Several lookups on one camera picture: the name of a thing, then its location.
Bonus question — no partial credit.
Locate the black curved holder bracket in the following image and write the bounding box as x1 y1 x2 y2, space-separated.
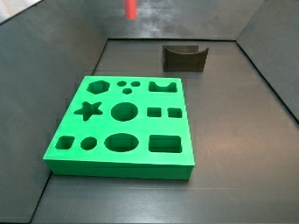
162 45 209 72

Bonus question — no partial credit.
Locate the red square-circle peg object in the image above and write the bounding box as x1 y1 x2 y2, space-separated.
125 0 136 20

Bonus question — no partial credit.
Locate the green shape sorter board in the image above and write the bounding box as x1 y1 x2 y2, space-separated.
42 76 194 180

